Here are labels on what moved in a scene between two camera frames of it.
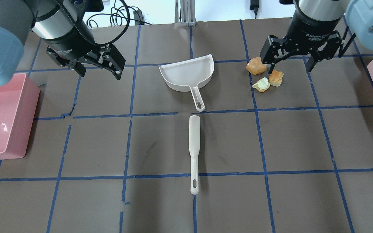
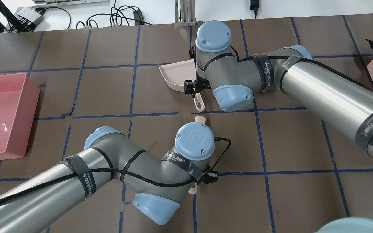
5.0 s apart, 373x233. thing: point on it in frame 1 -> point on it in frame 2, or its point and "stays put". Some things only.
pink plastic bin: (7, 114) stays put
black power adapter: (254, 5) stays put
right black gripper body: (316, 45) -> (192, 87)
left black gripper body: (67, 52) -> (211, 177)
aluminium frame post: (187, 12) stays put
